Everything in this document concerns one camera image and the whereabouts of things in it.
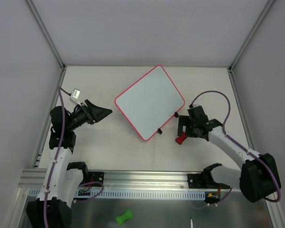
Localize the red whiteboard eraser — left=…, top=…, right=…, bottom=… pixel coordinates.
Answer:
left=175, top=132, right=188, bottom=145

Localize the pink framed whiteboard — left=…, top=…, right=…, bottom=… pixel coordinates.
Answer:
left=114, top=65, right=185, bottom=141

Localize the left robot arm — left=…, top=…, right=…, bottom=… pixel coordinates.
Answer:
left=26, top=100, right=113, bottom=228

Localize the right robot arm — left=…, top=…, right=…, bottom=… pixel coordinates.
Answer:
left=175, top=105, right=281, bottom=202

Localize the black white board stand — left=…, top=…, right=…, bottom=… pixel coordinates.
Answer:
left=157, top=111, right=180, bottom=135

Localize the green eraser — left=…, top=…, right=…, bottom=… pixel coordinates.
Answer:
left=115, top=209, right=133, bottom=226

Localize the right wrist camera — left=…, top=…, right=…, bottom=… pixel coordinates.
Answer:
left=189, top=104, right=200, bottom=109

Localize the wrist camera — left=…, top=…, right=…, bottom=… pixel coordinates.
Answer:
left=69, top=88, right=81, bottom=106
left=189, top=104, right=200, bottom=109

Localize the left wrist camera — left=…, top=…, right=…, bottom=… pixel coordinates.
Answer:
left=69, top=88, right=81, bottom=106

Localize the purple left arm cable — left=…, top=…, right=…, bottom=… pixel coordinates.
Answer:
left=43, top=86, right=105, bottom=228

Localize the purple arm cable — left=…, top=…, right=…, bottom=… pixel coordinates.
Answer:
left=43, top=86, right=105, bottom=228
left=190, top=90, right=283, bottom=209

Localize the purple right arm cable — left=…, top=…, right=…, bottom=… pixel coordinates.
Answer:
left=190, top=90, right=283, bottom=209

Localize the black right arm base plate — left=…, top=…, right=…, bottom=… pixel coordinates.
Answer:
left=187, top=173, right=210, bottom=189

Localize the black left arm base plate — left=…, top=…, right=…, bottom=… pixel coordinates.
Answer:
left=82, top=171, right=105, bottom=188

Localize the slotted cable duct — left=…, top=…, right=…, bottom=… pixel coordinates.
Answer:
left=28, top=188, right=206, bottom=201

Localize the aluminium front rail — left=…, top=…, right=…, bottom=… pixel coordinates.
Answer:
left=18, top=169, right=199, bottom=191

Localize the left aluminium frame post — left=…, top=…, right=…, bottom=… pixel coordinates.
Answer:
left=24, top=0, right=66, bottom=70

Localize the aluminium frame post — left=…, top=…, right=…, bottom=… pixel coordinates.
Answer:
left=24, top=0, right=66, bottom=70
left=228, top=0, right=275, bottom=72

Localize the right aluminium frame post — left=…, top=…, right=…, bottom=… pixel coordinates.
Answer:
left=228, top=0, right=275, bottom=72

